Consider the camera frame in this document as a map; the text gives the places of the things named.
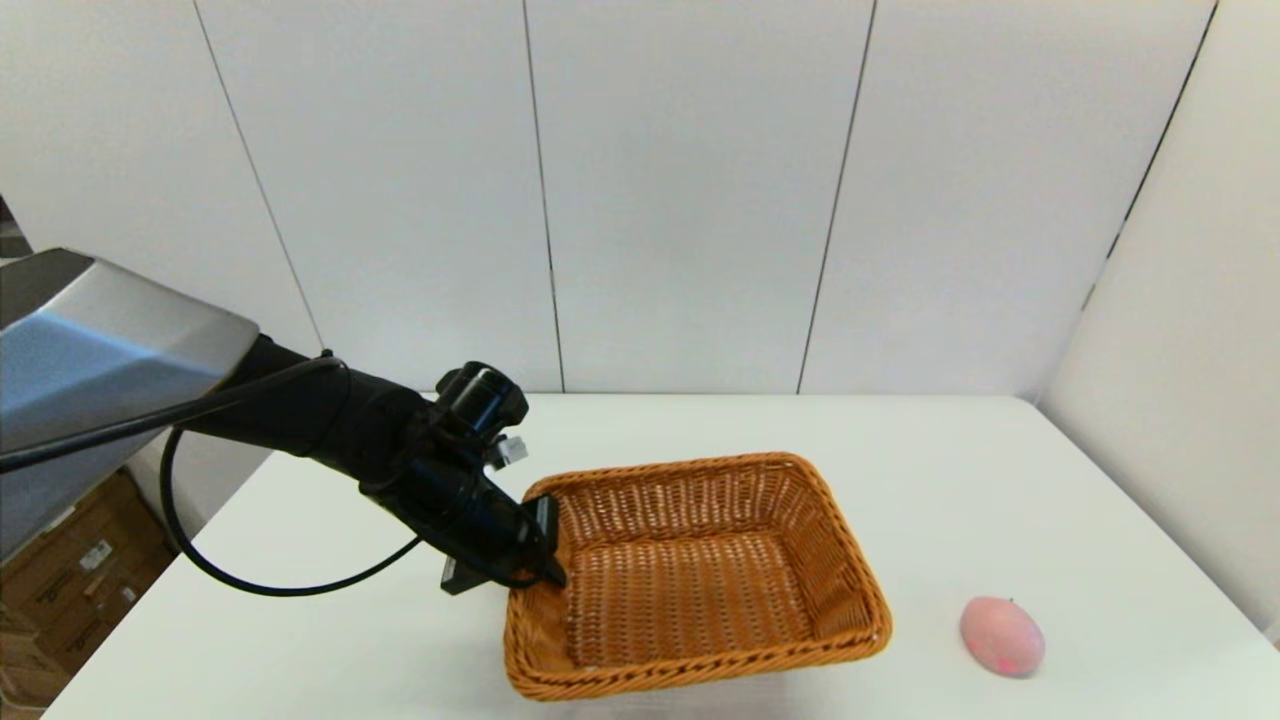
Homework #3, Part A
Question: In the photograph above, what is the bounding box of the silver robot shoulder housing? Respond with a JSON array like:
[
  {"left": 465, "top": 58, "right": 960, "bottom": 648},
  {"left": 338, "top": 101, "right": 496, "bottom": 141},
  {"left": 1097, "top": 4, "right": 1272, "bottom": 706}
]
[{"left": 0, "top": 248, "right": 261, "bottom": 561}]

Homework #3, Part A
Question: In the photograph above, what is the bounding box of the dark grey wall fixture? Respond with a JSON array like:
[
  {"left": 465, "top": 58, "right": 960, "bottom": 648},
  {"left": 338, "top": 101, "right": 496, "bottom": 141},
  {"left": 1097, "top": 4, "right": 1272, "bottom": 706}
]
[{"left": 0, "top": 195, "right": 31, "bottom": 261}]

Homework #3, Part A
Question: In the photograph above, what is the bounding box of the orange woven wicker basket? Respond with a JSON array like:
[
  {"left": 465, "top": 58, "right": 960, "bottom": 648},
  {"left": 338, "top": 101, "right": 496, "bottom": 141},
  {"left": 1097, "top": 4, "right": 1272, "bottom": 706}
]
[{"left": 503, "top": 452, "right": 894, "bottom": 701}]

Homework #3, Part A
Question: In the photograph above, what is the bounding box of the pink peach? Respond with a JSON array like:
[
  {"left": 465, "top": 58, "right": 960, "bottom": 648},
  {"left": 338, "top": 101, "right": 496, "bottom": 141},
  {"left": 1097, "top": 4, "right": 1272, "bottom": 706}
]
[{"left": 960, "top": 596, "right": 1047, "bottom": 679}]

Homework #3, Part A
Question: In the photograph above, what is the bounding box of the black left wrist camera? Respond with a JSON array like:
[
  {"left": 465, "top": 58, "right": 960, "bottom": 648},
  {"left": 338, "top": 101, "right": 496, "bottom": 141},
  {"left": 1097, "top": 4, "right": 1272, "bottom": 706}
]
[{"left": 435, "top": 362, "right": 529, "bottom": 471}]

